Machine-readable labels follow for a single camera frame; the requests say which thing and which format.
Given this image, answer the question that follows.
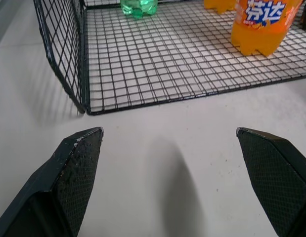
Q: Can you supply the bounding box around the orange Fanta soda bottle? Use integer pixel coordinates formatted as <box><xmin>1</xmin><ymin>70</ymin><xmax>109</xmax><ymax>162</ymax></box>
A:
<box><xmin>230</xmin><ymin>0</ymin><xmax>304</xmax><ymax>58</ymax></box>

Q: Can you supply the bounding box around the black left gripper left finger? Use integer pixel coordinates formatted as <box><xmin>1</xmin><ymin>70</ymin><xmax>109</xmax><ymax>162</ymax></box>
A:
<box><xmin>0</xmin><ymin>126</ymin><xmax>104</xmax><ymax>237</ymax></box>

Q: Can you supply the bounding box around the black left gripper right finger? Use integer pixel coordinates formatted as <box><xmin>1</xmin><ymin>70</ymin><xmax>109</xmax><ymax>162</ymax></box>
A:
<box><xmin>236</xmin><ymin>126</ymin><xmax>306</xmax><ymax>237</ymax></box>

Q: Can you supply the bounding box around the black wire mesh basket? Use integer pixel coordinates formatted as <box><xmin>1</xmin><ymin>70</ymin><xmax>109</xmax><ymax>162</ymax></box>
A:
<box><xmin>33</xmin><ymin>0</ymin><xmax>306</xmax><ymax>116</ymax></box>

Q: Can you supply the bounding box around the green soda bottle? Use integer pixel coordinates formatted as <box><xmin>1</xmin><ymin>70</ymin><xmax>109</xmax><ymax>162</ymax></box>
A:
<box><xmin>120</xmin><ymin>0</ymin><xmax>159</xmax><ymax>19</ymax></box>

